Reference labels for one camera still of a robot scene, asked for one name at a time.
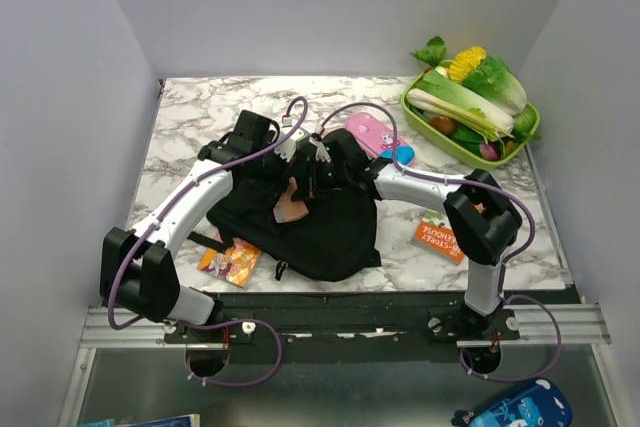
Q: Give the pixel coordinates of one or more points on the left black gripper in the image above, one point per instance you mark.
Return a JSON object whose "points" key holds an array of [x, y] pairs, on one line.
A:
{"points": [[284, 167]]}

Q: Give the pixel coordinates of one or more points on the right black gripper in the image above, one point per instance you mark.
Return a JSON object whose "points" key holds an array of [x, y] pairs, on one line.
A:
{"points": [[309, 187]]}

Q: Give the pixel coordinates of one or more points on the brown leather wallet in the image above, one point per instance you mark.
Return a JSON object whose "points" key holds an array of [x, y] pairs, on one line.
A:
{"points": [[287, 210]]}

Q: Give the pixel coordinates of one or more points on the black student backpack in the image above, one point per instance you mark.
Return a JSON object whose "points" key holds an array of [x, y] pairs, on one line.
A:
{"points": [[333, 242]]}

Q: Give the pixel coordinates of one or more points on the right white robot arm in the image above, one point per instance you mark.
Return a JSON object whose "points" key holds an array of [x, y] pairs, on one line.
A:
{"points": [[483, 220]]}

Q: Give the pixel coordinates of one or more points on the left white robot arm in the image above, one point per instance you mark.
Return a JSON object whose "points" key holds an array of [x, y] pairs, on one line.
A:
{"points": [[138, 278]]}

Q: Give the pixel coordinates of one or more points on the pink pencil case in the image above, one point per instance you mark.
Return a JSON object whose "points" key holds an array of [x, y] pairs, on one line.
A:
{"points": [[376, 138]]}

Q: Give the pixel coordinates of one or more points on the Roald Dahl book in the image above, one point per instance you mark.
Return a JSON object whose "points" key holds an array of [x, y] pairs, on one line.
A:
{"points": [[234, 264]]}

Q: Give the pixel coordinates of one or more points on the orange 78-storey treehouse book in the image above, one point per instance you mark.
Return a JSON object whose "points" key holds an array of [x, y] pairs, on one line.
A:
{"points": [[435, 234]]}

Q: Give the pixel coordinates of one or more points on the green vegetable tray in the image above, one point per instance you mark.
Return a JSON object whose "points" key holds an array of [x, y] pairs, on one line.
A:
{"points": [[466, 145]]}

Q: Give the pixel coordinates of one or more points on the napa cabbage toy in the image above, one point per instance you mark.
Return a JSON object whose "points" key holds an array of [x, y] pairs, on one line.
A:
{"points": [[437, 94]]}

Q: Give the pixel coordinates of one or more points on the green leaf sprig toy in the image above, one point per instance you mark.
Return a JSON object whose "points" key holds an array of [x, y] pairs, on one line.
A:
{"points": [[432, 53]]}

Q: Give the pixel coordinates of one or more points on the yellow corn toy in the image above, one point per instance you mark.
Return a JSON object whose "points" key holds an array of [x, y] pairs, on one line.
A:
{"points": [[465, 62]]}

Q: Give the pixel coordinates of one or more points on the green lettuce toy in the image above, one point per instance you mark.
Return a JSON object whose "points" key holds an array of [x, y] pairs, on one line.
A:
{"points": [[493, 80]]}

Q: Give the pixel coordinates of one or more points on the blue pencil case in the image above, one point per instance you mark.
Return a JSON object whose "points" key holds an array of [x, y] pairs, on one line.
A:
{"points": [[536, 403]]}

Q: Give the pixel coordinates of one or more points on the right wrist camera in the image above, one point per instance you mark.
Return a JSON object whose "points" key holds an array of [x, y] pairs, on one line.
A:
{"points": [[319, 151]]}

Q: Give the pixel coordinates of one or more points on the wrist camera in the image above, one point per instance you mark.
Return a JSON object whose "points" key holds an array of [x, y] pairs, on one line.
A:
{"points": [[287, 149], [319, 151]]}

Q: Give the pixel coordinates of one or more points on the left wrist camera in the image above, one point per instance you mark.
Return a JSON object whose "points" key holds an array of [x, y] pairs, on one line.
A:
{"points": [[287, 149]]}

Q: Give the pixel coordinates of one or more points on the black mounting base rail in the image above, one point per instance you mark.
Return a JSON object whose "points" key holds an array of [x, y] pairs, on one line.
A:
{"points": [[328, 328]]}

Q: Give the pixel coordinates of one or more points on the aluminium extrusion rail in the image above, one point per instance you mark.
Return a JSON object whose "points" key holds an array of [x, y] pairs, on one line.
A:
{"points": [[526, 325]]}

